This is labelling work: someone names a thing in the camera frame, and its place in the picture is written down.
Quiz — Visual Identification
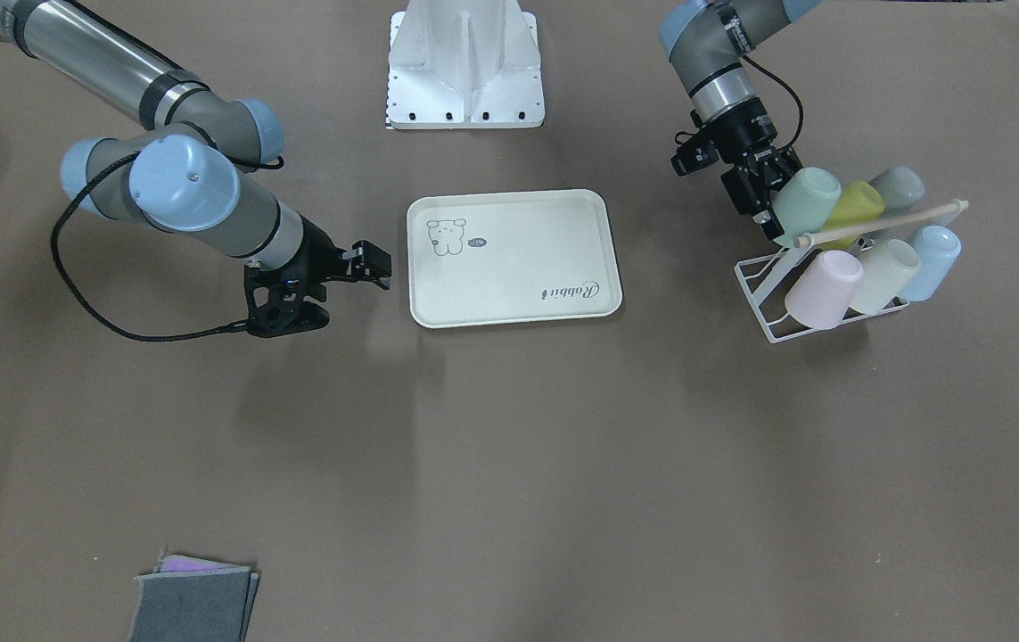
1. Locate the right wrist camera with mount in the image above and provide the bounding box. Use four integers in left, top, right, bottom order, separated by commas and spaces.
243, 265, 330, 338

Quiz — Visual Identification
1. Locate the green cup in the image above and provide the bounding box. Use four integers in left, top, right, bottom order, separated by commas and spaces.
771, 167, 842, 247

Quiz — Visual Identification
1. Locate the grey folded cloth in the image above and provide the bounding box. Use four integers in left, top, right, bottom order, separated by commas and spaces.
127, 566, 260, 641

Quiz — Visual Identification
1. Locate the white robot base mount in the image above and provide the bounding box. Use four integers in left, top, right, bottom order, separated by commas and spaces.
384, 1, 546, 130

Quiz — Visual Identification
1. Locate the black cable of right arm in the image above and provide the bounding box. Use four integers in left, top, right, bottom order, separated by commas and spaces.
50, 150, 287, 343

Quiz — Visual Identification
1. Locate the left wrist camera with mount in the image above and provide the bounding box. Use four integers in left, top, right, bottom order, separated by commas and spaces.
671, 131, 721, 177

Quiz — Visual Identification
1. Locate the white wire cup rack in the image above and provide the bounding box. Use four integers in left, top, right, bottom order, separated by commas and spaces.
733, 199, 970, 344

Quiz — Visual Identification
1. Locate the cream rabbit print tray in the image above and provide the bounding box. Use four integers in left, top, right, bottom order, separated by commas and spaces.
407, 188, 623, 329

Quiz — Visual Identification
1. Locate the pink cup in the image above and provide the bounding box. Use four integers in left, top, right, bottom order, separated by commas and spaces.
784, 251, 864, 330

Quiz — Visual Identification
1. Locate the purple cloth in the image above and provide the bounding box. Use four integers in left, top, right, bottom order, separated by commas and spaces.
154, 554, 251, 574

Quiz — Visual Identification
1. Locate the yellow cup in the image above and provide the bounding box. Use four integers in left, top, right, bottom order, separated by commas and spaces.
820, 180, 884, 233

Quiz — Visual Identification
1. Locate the cream white cup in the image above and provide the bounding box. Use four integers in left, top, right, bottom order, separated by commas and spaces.
849, 239, 921, 316

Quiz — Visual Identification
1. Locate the light blue cup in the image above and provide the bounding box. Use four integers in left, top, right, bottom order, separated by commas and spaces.
898, 225, 962, 303

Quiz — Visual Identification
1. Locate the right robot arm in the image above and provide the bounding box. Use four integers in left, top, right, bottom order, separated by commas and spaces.
0, 1, 391, 300

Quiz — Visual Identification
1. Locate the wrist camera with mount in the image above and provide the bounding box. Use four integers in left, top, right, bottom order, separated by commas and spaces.
243, 265, 330, 338
671, 131, 721, 177

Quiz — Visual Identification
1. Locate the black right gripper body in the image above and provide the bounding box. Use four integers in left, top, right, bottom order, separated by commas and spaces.
277, 218, 357, 300

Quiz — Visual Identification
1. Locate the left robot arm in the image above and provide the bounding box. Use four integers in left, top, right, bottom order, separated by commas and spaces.
659, 1, 819, 240

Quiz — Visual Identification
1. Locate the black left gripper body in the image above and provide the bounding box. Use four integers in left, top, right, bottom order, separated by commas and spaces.
692, 97, 802, 240

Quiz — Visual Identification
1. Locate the grey cup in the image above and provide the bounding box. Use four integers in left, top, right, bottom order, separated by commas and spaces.
869, 166, 925, 217

